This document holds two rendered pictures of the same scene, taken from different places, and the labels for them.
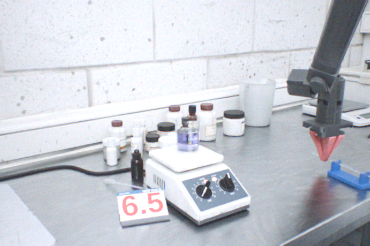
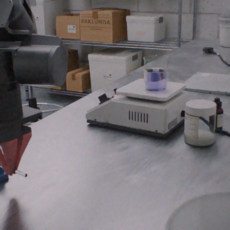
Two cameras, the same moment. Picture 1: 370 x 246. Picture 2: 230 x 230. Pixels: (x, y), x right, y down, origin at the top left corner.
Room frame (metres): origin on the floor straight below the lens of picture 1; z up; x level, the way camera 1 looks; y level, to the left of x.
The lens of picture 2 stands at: (1.53, -0.44, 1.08)
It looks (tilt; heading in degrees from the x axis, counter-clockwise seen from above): 19 degrees down; 155
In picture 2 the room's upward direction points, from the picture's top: 1 degrees counter-clockwise
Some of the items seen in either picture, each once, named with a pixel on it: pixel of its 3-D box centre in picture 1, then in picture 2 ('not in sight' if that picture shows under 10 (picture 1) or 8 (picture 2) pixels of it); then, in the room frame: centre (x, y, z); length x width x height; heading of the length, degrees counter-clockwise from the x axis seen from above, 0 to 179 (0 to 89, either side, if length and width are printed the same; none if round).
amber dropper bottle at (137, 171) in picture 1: (136, 163); (216, 112); (0.87, 0.11, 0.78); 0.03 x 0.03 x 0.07
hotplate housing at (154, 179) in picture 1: (192, 179); (140, 106); (0.77, -0.02, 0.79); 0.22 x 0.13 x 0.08; 34
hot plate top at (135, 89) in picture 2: (185, 155); (151, 89); (0.79, 0.00, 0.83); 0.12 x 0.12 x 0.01; 34
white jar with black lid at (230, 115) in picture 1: (233, 122); not in sight; (1.22, -0.16, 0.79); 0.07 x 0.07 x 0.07
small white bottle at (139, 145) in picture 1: (136, 142); not in sight; (1.00, 0.13, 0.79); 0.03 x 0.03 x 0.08
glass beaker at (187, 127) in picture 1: (186, 134); (156, 73); (0.81, 0.00, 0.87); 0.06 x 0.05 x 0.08; 113
